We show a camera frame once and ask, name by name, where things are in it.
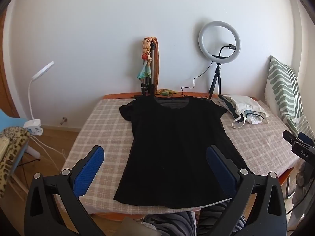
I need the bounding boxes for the white fan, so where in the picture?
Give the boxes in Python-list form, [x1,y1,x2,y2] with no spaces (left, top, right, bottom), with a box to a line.
[294,162,315,229]

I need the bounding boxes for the white light-blue cloth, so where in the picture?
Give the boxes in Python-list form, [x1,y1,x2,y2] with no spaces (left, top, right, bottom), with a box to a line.
[245,110,265,124]

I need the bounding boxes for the black ring light tripod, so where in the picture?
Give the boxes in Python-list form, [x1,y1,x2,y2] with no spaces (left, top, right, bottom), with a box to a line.
[209,64,223,100]

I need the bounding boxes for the white tote bag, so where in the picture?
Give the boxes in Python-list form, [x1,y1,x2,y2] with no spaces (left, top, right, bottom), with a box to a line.
[218,95,270,129]

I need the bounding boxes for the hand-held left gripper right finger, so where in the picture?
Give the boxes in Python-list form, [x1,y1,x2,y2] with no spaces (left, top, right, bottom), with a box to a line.
[206,145,287,236]

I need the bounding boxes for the green striped pillow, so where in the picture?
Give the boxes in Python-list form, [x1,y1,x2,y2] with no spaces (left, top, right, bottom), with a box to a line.
[264,55,315,140]

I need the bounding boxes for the wooden door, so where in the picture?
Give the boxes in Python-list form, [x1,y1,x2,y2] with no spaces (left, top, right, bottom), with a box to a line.
[0,11,19,118]

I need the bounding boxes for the orange scarf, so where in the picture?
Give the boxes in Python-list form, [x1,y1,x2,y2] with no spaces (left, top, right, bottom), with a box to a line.
[153,37,161,91]

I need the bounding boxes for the grey-brown cushion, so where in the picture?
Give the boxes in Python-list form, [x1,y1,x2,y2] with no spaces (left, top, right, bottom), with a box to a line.
[120,217,158,236]

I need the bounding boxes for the white lamp cable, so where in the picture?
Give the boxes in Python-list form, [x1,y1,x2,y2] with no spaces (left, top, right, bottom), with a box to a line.
[30,135,67,161]

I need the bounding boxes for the white ring light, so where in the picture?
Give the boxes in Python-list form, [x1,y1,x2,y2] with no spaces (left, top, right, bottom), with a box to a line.
[198,21,242,65]

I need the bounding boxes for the leopard print cloth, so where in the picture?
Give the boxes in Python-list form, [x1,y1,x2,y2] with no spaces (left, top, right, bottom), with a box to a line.
[0,126,31,197]

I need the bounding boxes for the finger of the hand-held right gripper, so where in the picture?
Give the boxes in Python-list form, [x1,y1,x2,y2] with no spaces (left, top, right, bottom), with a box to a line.
[283,130,299,145]
[298,132,315,148]

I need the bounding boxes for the zebra striped pants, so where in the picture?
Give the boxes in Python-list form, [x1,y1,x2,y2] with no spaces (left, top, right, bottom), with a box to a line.
[143,199,246,236]

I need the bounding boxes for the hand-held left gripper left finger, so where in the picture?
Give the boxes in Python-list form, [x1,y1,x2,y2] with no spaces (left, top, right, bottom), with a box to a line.
[24,146,106,236]

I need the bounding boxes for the white clip desk lamp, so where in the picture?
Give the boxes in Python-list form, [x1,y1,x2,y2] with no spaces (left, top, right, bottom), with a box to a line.
[24,61,55,136]

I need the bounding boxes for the silver tripod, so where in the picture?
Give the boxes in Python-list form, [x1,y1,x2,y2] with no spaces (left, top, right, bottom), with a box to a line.
[141,43,157,95]

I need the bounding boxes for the blue chair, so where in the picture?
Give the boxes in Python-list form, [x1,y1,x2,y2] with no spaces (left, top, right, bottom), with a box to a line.
[0,108,41,195]

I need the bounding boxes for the black t-shirt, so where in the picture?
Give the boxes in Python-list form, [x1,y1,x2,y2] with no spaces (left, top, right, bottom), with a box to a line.
[119,95,248,209]

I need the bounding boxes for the colourful doll figure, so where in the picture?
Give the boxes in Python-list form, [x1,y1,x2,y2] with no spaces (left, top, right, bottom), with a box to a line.
[136,37,154,81]

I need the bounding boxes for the black ring light cable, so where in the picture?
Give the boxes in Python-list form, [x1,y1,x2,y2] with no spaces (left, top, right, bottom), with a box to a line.
[157,63,216,99]

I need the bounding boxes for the beige plaid blanket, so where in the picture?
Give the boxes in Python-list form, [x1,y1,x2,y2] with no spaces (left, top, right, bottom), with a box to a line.
[55,96,299,214]

